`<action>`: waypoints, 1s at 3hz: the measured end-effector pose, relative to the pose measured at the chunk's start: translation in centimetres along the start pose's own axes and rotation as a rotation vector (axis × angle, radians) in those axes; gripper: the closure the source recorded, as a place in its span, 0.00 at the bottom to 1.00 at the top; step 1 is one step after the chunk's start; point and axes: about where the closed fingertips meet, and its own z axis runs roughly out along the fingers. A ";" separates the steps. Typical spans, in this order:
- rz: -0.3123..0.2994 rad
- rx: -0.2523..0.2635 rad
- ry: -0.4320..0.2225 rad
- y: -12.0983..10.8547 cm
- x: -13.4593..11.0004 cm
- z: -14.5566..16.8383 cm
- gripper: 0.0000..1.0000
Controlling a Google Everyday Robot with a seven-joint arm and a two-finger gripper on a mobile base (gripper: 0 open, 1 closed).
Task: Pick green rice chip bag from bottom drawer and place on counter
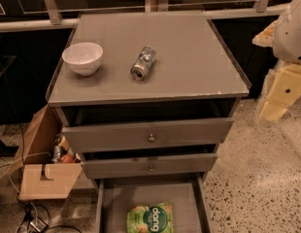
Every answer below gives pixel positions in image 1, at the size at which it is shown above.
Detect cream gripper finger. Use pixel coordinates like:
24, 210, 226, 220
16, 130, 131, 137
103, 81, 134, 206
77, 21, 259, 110
259, 64, 301, 122

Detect green rice chip bag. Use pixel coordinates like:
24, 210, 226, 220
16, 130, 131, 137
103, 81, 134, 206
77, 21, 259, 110
126, 202, 174, 233

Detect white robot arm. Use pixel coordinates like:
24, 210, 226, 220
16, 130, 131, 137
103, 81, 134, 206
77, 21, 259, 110
252, 0, 301, 122

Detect grey middle drawer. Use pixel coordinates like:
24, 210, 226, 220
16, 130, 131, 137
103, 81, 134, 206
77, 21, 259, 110
82, 153, 217, 179

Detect grey drawer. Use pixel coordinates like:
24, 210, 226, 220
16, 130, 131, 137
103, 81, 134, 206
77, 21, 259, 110
94, 173, 215, 233
82, 153, 217, 179
62, 117, 233, 152

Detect grey bottom drawer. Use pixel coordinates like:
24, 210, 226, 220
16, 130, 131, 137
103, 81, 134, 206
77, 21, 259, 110
94, 173, 215, 233

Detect grey drawer cabinet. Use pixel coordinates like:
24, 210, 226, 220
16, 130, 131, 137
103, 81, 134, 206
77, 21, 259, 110
45, 11, 252, 182

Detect grey top drawer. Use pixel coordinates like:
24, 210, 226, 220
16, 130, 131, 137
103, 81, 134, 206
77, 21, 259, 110
62, 117, 233, 152

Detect silver drink can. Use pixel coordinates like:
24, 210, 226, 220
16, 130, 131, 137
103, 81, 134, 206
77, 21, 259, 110
130, 46, 156, 81

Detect white ceramic bowl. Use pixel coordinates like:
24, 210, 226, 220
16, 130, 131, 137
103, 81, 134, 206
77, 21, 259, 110
62, 43, 104, 76

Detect items inside cardboard box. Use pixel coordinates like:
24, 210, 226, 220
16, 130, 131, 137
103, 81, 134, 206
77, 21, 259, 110
50, 134, 81, 163

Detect cardboard box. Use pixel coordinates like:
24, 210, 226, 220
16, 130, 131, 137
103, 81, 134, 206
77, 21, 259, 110
8, 106, 82, 200

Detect metal railing frame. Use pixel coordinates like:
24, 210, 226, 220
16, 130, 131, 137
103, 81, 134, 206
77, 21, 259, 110
0, 0, 291, 32

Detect cables on floor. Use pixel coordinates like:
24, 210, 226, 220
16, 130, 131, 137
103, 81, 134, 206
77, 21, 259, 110
0, 152, 84, 233

